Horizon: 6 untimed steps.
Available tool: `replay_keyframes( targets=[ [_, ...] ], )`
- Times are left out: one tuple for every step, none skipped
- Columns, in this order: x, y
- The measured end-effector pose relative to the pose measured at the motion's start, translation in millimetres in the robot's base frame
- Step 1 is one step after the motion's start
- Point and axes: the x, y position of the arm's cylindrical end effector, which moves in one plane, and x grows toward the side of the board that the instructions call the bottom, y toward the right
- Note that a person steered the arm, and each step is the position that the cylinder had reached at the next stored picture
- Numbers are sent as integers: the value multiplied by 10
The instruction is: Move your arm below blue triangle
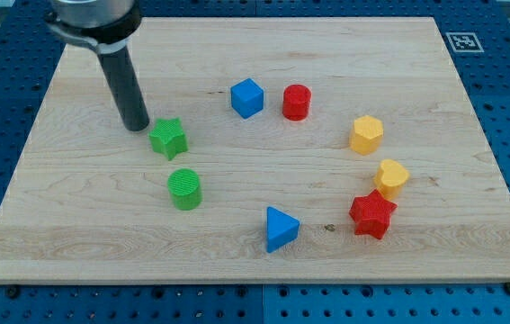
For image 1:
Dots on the blue cube block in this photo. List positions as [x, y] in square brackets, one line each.
[247, 98]

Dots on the yellow heart block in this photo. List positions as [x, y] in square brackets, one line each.
[390, 178]

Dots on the red star block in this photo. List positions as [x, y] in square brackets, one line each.
[371, 214]

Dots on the blue triangle block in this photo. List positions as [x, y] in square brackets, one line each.
[281, 229]

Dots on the yellow hexagon block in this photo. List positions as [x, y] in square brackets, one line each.
[366, 135]

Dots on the green star block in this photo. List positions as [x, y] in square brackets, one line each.
[168, 138]

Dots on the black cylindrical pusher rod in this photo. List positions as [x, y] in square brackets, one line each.
[124, 86]

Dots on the light wooden board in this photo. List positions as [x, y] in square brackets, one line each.
[88, 201]

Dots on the red cylinder block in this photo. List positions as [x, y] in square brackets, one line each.
[296, 102]

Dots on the white fiducial marker tag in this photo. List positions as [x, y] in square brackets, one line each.
[464, 42]

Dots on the green cylinder block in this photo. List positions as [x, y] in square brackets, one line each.
[184, 187]

